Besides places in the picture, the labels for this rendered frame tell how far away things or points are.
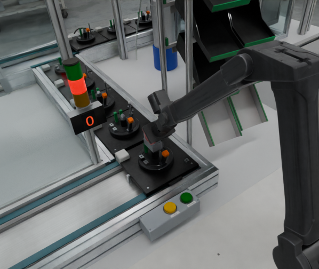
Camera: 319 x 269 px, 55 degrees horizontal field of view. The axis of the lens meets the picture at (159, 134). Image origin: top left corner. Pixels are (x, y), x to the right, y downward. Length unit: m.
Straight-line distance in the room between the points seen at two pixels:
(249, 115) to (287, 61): 0.85
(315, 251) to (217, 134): 0.70
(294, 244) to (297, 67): 0.31
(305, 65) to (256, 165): 0.89
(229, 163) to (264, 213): 0.27
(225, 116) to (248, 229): 0.44
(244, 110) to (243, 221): 0.46
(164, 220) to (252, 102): 0.64
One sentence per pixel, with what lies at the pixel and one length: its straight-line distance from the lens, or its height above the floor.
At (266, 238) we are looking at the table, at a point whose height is 0.86.
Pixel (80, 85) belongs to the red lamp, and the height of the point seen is 1.34.
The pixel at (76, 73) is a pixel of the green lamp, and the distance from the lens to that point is 0.98.
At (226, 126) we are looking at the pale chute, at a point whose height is 1.03.
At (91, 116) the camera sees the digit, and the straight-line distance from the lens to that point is 1.06.
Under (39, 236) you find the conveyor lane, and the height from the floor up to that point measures 0.92.
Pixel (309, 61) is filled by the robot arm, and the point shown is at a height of 1.59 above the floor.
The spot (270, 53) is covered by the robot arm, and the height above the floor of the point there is 1.59.
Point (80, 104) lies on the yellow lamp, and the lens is 1.03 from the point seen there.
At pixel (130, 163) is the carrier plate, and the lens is 1.21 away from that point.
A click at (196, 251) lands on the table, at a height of 0.86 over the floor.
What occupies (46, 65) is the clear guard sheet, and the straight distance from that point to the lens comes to 1.00.
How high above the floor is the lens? 1.82
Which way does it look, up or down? 40 degrees down
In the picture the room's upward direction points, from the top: 5 degrees counter-clockwise
